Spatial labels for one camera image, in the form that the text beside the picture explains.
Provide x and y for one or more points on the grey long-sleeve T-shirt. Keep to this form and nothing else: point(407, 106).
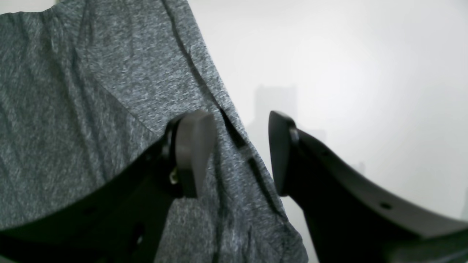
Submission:
point(88, 85)

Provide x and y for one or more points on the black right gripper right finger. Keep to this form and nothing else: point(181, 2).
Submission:
point(351, 219)

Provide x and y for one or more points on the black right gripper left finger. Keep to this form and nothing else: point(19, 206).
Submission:
point(122, 221)

